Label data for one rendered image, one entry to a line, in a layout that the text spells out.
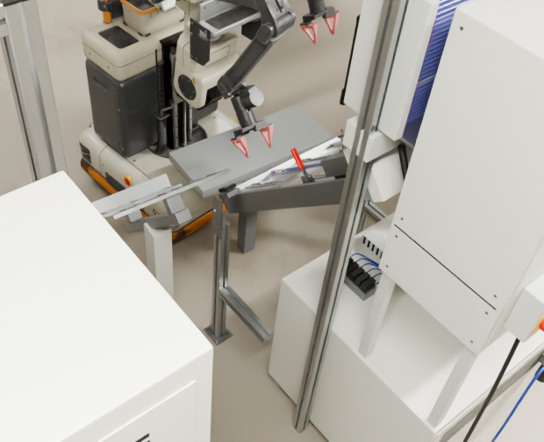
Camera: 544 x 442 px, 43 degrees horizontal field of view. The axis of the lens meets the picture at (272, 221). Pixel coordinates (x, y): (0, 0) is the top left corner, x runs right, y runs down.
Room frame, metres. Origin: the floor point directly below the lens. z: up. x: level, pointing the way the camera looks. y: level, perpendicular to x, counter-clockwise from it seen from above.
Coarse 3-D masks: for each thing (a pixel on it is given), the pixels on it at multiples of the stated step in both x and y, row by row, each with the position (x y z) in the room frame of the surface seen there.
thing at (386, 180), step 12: (348, 156) 1.28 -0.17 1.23; (384, 156) 1.27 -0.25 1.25; (396, 156) 1.29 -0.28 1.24; (408, 156) 1.30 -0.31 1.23; (372, 168) 1.23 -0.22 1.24; (384, 168) 1.25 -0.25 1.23; (396, 168) 1.26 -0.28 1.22; (372, 180) 1.22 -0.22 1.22; (384, 180) 1.23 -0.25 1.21; (396, 180) 1.24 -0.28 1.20; (372, 192) 1.22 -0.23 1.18; (384, 192) 1.21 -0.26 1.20; (396, 192) 1.22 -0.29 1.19
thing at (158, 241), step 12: (144, 228) 1.35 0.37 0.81; (156, 228) 1.34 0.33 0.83; (168, 228) 1.34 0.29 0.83; (156, 240) 1.31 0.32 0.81; (168, 240) 1.33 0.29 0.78; (156, 252) 1.31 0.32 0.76; (168, 252) 1.33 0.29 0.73; (156, 264) 1.31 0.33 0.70; (168, 264) 1.33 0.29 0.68; (156, 276) 1.30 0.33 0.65; (168, 276) 1.33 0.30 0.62; (168, 288) 1.33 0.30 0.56
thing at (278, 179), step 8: (320, 152) 1.88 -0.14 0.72; (328, 152) 1.82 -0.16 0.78; (336, 152) 1.77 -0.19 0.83; (304, 160) 1.78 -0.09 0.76; (312, 160) 1.76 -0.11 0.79; (312, 168) 1.65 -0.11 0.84; (272, 176) 1.72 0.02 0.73; (280, 176) 1.67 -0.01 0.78; (288, 176) 1.62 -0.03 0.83; (296, 176) 1.61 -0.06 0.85; (256, 184) 1.65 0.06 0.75; (264, 184) 1.62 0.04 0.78; (272, 184) 1.57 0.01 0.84; (280, 184) 1.56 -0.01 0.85
